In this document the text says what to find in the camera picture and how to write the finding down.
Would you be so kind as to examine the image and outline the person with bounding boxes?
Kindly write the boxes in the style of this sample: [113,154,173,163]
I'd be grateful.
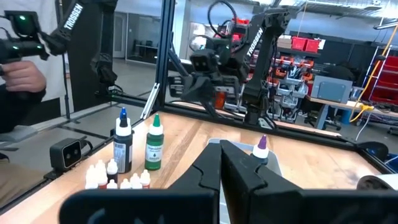
[0,0,68,134]

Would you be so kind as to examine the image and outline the black table-level camera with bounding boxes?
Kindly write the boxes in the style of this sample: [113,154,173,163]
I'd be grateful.
[49,138,83,173]

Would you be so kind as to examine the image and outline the black candy color bottle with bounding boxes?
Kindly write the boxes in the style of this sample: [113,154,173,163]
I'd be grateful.
[113,115,134,174]

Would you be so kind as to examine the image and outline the small orange bottle yellow label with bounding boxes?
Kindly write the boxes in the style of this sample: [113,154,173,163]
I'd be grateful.
[95,159,108,190]

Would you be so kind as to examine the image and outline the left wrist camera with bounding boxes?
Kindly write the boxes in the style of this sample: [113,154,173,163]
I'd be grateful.
[189,49,219,75]

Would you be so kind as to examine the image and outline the red tool cabinet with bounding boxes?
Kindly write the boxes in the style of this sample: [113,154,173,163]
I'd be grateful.
[362,55,398,105]

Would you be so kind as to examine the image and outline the grey metal box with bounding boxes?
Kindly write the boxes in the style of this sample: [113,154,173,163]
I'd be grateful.
[310,75,354,104]

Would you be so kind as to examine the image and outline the small dropper bottle purple label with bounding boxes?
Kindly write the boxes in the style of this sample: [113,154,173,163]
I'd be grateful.
[106,158,119,184]

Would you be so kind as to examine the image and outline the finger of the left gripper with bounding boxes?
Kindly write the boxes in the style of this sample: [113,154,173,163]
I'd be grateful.
[203,100,220,119]

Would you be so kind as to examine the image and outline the person's hand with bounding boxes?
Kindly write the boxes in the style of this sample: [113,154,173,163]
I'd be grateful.
[0,60,47,93]

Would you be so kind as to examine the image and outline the yellow hose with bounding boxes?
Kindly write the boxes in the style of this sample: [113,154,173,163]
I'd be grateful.
[348,24,398,123]

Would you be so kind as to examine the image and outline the grey plastic bin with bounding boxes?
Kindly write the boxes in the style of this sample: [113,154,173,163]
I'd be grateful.
[207,138,282,224]

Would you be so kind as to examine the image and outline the person's forearm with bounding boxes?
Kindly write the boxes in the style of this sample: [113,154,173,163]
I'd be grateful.
[0,83,47,134]

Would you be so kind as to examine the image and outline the red storage bin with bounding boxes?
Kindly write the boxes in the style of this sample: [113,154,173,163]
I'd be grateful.
[305,39,321,54]
[291,36,308,52]

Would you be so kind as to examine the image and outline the black parts shelf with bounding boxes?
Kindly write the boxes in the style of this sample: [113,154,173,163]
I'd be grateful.
[267,29,323,124]

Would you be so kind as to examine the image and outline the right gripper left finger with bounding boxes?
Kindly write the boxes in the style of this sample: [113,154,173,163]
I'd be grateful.
[169,141,222,191]

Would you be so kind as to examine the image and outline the black teleoperation handle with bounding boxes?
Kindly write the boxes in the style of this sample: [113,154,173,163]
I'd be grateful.
[0,10,50,65]

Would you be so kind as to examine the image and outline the purple candy color bottle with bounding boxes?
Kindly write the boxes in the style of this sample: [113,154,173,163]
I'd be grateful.
[251,134,270,166]

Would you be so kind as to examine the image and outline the wooden workbench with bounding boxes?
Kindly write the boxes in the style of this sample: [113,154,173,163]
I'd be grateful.
[306,95,398,131]

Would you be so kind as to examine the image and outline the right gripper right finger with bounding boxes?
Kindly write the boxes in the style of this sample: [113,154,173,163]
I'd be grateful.
[220,139,301,224]

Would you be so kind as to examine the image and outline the green candy color bottle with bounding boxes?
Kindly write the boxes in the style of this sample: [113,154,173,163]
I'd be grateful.
[144,113,165,171]

